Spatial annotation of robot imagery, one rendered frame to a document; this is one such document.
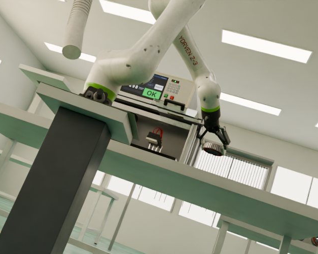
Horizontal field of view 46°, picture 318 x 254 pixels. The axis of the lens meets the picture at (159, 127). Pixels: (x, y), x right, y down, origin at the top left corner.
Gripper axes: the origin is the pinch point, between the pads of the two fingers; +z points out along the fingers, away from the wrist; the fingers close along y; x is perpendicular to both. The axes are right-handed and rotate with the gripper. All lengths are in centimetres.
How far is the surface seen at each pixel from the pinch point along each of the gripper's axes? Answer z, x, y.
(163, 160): -14.8, -31.4, -9.9
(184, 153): 7.3, -1.3, -17.3
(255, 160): 247, 267, -67
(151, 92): -13, 21, -49
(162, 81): -17, 29, -45
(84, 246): 78, -40, -82
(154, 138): -1.9, -5.4, -32.9
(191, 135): 1.5, 8.2, -17.1
